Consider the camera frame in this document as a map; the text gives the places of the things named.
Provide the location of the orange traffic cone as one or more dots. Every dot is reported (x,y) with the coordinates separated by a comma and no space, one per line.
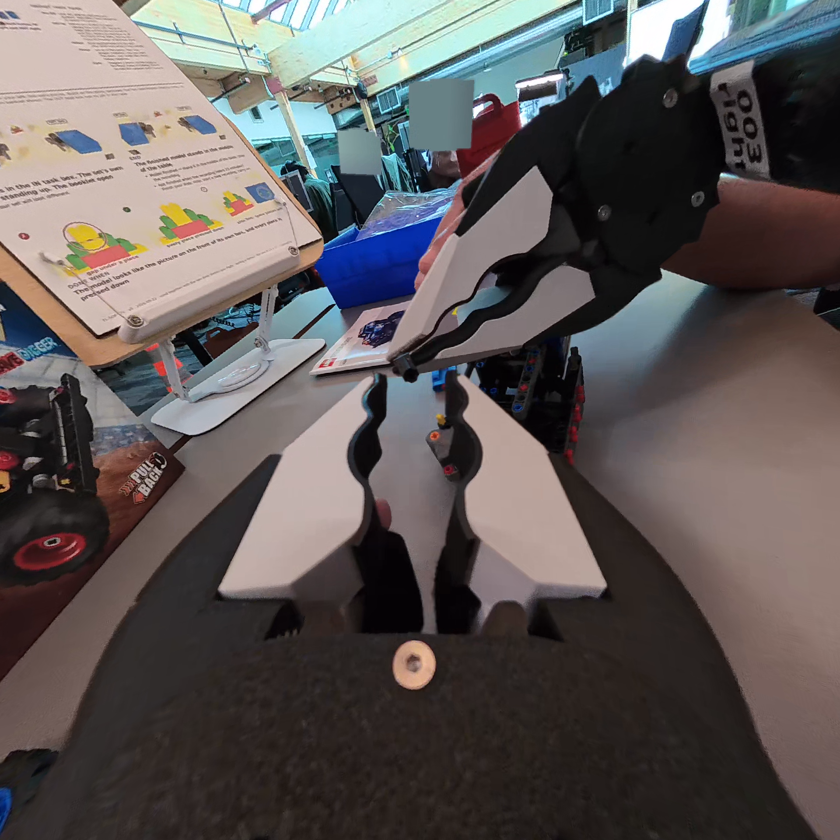
(164,367)

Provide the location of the blue storage bin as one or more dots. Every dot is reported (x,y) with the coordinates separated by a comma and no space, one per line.
(367,269)

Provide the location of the small dark lego assembly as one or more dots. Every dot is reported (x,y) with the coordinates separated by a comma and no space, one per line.
(443,446)

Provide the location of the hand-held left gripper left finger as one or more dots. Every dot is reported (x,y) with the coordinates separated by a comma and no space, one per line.
(295,512)

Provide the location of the person's right hand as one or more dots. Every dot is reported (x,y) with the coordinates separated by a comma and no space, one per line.
(436,249)

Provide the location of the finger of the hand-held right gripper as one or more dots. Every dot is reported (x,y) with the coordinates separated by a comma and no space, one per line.
(485,236)
(551,308)

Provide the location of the instruction sheet on stand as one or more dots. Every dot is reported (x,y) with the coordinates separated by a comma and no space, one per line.
(65,321)

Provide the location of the blue lego pin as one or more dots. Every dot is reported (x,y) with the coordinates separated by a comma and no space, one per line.
(441,379)

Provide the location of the black lego truck chassis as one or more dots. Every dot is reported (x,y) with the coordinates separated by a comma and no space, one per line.
(531,394)

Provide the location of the printed instruction sheet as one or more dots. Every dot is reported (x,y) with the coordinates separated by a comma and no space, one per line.
(131,131)

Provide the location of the clear plastic bag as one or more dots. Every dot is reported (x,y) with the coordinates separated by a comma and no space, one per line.
(400,213)

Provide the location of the lego instruction booklet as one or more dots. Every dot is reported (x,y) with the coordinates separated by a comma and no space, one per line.
(361,341)

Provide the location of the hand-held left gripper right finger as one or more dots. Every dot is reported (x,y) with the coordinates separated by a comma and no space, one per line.
(531,512)

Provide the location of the black lego pin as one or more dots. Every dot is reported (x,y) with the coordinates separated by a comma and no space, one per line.
(403,367)

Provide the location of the black monitor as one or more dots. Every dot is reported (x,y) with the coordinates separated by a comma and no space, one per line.
(358,200)

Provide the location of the monster truck lego box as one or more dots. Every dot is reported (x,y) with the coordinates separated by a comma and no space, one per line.
(59,525)

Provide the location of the person's right forearm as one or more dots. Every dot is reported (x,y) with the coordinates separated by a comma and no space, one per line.
(774,236)

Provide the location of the red bag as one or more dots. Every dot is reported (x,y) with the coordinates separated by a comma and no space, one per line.
(489,138)

